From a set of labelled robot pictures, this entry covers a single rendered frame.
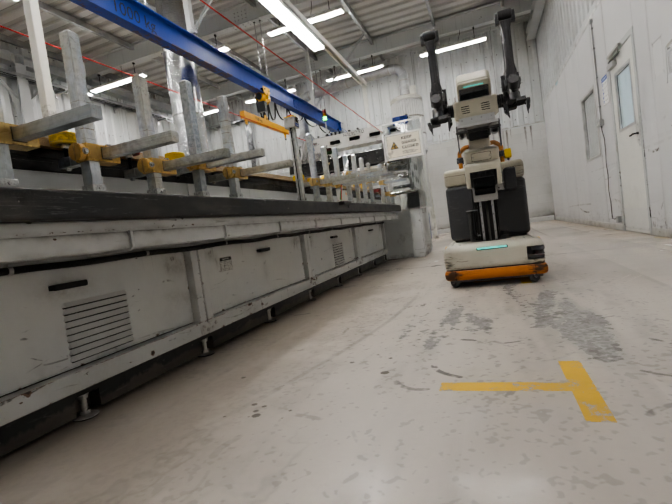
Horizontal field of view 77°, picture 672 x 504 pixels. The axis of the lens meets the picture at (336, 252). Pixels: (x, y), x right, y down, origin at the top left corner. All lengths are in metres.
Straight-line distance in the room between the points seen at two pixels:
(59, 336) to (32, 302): 0.14
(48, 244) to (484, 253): 2.37
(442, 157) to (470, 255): 9.13
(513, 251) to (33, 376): 2.50
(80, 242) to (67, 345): 0.39
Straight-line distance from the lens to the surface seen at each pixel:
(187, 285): 2.04
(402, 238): 5.72
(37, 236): 1.32
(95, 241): 1.42
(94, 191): 1.39
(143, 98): 1.67
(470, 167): 2.94
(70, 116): 1.16
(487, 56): 12.45
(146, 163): 1.59
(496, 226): 3.19
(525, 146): 11.94
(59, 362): 1.62
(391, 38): 11.58
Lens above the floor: 0.50
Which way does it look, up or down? 3 degrees down
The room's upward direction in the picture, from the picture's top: 8 degrees counter-clockwise
